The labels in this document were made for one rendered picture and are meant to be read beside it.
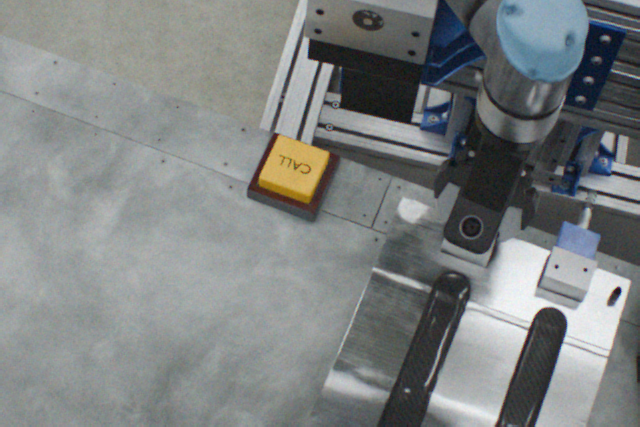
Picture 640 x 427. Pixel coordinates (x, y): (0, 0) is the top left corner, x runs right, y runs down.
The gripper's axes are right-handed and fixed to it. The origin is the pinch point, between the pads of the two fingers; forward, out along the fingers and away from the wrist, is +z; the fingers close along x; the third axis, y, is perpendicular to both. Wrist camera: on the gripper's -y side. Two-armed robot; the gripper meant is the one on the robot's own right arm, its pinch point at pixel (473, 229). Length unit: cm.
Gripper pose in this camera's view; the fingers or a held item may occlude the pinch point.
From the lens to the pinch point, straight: 134.2
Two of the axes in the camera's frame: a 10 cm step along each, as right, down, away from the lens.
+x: -9.3, -3.4, 1.3
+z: -0.6, 4.8, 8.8
